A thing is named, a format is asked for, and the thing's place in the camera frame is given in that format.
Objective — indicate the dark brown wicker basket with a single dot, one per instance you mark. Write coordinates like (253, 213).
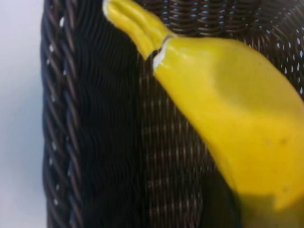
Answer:
(107, 118)

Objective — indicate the yellow banana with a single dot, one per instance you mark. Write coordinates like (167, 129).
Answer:
(225, 107)

